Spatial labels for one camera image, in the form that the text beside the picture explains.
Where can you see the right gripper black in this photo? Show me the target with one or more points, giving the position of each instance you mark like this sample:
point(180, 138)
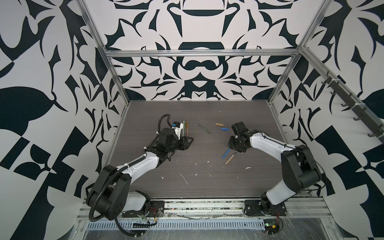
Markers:
point(230, 144)

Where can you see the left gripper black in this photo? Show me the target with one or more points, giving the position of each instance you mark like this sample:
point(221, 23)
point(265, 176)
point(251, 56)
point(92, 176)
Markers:
point(184, 145)

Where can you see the blue pen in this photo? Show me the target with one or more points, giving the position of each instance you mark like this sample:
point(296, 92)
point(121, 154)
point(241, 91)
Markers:
point(226, 153)

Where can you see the tan pen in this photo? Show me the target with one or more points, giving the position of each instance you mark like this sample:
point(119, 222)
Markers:
point(230, 158)

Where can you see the brown pen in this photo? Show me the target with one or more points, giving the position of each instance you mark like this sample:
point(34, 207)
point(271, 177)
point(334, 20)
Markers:
point(187, 128)

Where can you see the light green pen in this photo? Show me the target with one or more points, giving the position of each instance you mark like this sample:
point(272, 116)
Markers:
point(184, 130)

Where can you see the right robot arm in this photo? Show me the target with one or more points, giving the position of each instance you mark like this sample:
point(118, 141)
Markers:
point(299, 168)

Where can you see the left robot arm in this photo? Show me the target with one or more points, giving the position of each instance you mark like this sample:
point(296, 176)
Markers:
point(110, 192)

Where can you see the dark green pen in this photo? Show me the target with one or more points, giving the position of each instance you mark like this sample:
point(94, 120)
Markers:
point(204, 128)

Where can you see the green circuit board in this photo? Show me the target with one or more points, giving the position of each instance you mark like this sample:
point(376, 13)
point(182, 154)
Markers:
point(273, 227)

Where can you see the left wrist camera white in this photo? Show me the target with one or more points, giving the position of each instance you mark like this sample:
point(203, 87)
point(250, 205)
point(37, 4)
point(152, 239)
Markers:
point(178, 128)

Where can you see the white cable duct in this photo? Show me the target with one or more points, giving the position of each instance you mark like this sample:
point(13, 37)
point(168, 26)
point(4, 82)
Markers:
point(206, 224)

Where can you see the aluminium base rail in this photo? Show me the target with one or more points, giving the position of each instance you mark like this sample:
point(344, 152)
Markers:
point(297, 207)

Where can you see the wall hook rack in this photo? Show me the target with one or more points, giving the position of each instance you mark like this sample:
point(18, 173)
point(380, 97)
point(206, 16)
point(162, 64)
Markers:
point(352, 102)

